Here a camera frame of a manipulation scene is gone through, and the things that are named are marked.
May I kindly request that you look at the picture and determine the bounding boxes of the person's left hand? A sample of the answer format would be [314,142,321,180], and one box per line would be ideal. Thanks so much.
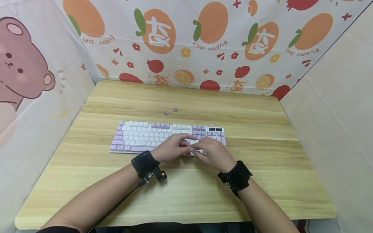
[150,133,198,163]

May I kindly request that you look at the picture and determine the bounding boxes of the person's right hand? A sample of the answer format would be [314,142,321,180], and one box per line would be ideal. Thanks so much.
[190,136,237,173]

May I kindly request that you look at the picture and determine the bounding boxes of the person's left forearm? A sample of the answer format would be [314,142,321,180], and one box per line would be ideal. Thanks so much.
[37,163,141,233]

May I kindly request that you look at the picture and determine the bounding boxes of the person's right forearm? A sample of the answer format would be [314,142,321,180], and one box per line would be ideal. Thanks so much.
[238,177,300,233]

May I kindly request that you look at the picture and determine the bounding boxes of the black wrist band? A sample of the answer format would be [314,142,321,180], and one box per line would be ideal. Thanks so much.
[87,150,168,233]
[217,161,253,201]

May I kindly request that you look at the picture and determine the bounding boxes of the white and purple keyboard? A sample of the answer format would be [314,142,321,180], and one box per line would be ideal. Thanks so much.
[109,120,227,156]

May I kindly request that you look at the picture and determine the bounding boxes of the person's body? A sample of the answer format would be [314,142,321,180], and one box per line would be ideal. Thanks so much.
[37,222,292,233]

